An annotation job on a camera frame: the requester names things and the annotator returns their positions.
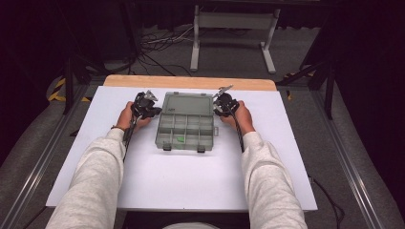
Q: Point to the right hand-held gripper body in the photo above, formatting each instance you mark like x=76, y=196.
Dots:
x=227, y=103

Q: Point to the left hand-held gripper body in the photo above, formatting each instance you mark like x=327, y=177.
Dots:
x=141, y=103

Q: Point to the grey transparent compartment box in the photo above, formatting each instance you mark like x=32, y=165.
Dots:
x=187, y=105

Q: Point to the green plastic anchor strip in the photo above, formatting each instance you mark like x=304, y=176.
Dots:
x=181, y=139

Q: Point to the person's right hand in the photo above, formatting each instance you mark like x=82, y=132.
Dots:
x=243, y=119

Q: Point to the person's left hand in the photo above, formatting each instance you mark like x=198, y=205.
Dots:
x=124, y=119

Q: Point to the white table cover sheet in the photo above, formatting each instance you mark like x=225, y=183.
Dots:
x=184, y=178

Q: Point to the black tripod stand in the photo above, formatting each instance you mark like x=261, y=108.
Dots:
x=68, y=86
x=329, y=92

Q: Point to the yellow black floor tape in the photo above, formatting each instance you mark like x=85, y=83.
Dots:
x=55, y=94

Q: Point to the white round object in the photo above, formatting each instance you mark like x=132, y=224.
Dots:
x=191, y=226

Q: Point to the white metal stand frame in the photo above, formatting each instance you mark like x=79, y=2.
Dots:
x=234, y=20

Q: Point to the aluminium floor rail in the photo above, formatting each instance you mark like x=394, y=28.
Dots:
x=38, y=165
x=347, y=162

